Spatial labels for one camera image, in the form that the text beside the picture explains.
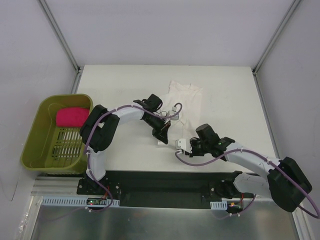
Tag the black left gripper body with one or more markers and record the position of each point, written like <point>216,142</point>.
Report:
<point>161,132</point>

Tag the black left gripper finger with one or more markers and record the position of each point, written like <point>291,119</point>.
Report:
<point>157,135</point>
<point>164,131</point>

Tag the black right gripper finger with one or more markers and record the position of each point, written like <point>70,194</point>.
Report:
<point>194,154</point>
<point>195,141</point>

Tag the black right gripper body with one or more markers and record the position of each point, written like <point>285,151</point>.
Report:
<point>192,147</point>

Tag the white t shirt red print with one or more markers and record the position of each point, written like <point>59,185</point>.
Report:
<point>182,126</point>

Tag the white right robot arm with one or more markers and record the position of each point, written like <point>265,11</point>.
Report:
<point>281,180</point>

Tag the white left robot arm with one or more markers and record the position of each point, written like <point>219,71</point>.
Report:
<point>99,129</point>

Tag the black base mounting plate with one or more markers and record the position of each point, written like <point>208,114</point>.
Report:
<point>174,190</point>

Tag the rolled pink t shirt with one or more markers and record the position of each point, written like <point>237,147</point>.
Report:
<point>71,117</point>

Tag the olive green plastic basket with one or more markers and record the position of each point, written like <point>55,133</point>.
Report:
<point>52,149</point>

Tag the right white cable duct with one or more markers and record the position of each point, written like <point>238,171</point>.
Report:
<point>219,205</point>

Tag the white cable duct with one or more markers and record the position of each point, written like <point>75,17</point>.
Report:
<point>67,201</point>
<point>219,205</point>

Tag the left white cable duct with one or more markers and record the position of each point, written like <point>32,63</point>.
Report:
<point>67,201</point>

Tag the left aluminium frame post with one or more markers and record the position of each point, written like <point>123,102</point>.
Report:
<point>59,34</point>

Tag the aluminium frame post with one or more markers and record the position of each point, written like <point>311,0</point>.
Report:
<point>293,7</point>
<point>59,34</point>

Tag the right aluminium frame post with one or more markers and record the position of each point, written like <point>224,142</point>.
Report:
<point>293,7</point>

